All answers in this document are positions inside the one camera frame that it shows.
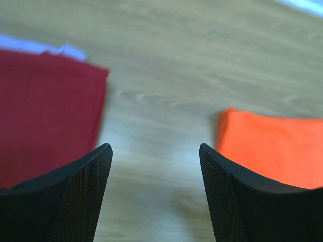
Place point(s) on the orange t-shirt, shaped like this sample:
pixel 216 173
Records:
pixel 287 150

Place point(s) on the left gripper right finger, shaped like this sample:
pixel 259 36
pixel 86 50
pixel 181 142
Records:
pixel 246 206

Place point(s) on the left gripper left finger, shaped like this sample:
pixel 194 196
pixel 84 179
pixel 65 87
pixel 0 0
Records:
pixel 62 205

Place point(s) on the folded dark red t-shirt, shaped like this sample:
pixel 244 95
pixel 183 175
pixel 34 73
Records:
pixel 51 108

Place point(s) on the folded lavender t-shirt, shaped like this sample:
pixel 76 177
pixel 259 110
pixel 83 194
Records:
pixel 33 47

